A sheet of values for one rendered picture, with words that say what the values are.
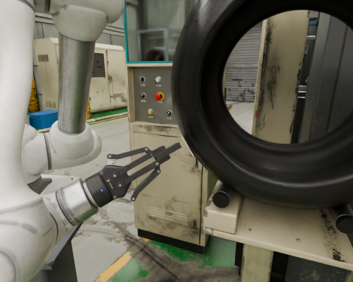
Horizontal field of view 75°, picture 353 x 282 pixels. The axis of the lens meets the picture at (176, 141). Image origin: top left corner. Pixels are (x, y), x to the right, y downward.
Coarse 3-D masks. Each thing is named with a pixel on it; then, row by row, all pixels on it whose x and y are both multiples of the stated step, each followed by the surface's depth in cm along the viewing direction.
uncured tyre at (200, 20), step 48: (240, 0) 45; (288, 0) 65; (336, 0) 61; (192, 48) 51; (192, 96) 54; (192, 144) 59; (240, 144) 81; (288, 144) 78; (336, 144) 71; (240, 192) 60; (288, 192) 52; (336, 192) 48
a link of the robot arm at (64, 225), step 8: (56, 192) 49; (48, 200) 47; (56, 200) 47; (48, 208) 44; (56, 208) 46; (56, 216) 45; (64, 216) 47; (56, 224) 43; (64, 224) 47; (72, 224) 48; (64, 232) 47; (56, 240) 43
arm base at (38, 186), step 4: (36, 180) 90; (40, 180) 93; (44, 180) 98; (48, 180) 99; (28, 184) 87; (32, 184) 89; (36, 184) 90; (40, 184) 93; (44, 184) 96; (48, 184) 99; (32, 188) 89; (36, 188) 91; (40, 188) 92; (44, 188) 95; (36, 192) 89; (40, 192) 92
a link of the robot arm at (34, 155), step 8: (32, 128) 88; (24, 136) 83; (32, 136) 86; (40, 136) 89; (24, 144) 83; (32, 144) 85; (40, 144) 87; (24, 152) 83; (32, 152) 85; (40, 152) 86; (24, 160) 84; (32, 160) 85; (40, 160) 87; (24, 168) 85; (32, 168) 86; (40, 168) 88; (48, 168) 91; (24, 176) 85; (32, 176) 88; (40, 176) 93
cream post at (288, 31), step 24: (288, 24) 75; (264, 48) 79; (288, 48) 77; (264, 72) 81; (288, 72) 79; (264, 96) 83; (288, 96) 81; (264, 120) 86; (288, 120) 83; (264, 264) 102
